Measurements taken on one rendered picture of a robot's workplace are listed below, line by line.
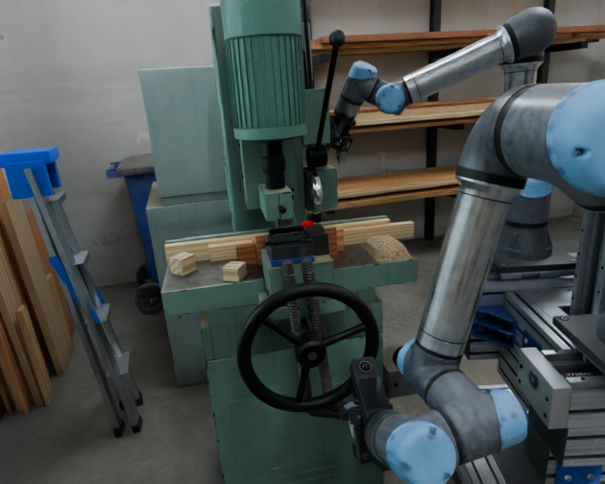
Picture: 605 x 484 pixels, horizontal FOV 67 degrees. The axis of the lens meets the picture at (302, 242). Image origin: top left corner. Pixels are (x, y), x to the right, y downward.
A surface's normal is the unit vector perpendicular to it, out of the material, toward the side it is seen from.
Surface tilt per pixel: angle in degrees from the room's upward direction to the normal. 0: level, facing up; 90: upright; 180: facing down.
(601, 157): 85
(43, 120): 90
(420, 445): 60
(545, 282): 90
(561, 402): 90
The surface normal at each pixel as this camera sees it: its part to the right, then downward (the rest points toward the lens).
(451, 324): -0.17, 0.22
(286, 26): 0.61, 0.22
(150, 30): 0.25, 0.29
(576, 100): -0.73, -0.55
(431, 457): 0.14, -0.22
